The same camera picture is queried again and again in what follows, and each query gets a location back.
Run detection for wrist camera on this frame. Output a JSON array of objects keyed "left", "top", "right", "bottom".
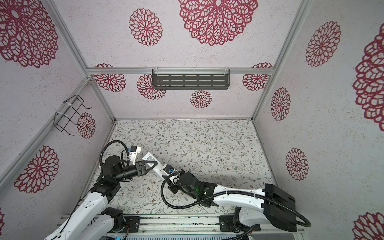
[
  {"left": 129, "top": 146, "right": 142, "bottom": 165},
  {"left": 164, "top": 164, "right": 180, "bottom": 184}
]

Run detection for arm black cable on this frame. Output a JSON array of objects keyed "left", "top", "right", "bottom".
[
  {"left": 98, "top": 140, "right": 130, "bottom": 169},
  {"left": 160, "top": 173, "right": 312, "bottom": 228}
]

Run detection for grey wall shelf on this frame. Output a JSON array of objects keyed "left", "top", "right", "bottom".
[{"left": 152, "top": 69, "right": 231, "bottom": 90}]

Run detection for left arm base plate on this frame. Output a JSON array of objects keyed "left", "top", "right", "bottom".
[{"left": 122, "top": 216, "right": 141, "bottom": 234}]

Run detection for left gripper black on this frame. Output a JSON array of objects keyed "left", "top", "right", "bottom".
[{"left": 115, "top": 160, "right": 158, "bottom": 183}]

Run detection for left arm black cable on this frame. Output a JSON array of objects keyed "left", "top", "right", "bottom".
[{"left": 98, "top": 140, "right": 130, "bottom": 169}]

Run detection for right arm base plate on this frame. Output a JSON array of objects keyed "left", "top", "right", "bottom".
[{"left": 219, "top": 215, "right": 251, "bottom": 234}]

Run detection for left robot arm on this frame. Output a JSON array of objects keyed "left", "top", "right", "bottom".
[{"left": 46, "top": 156, "right": 158, "bottom": 240}]

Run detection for black wire wall rack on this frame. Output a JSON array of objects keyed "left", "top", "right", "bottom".
[{"left": 53, "top": 94, "right": 91, "bottom": 136}]

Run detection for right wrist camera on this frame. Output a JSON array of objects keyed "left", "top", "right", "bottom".
[{"left": 164, "top": 164, "right": 180, "bottom": 184}]

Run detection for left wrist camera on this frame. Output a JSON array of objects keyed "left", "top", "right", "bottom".
[{"left": 129, "top": 146, "right": 142, "bottom": 165}]

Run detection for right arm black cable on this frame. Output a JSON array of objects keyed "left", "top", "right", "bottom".
[{"left": 160, "top": 173, "right": 312, "bottom": 228}]

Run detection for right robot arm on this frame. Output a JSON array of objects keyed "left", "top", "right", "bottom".
[{"left": 161, "top": 172, "right": 299, "bottom": 233}]

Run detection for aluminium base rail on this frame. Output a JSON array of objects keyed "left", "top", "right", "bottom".
[{"left": 98, "top": 215, "right": 305, "bottom": 240}]

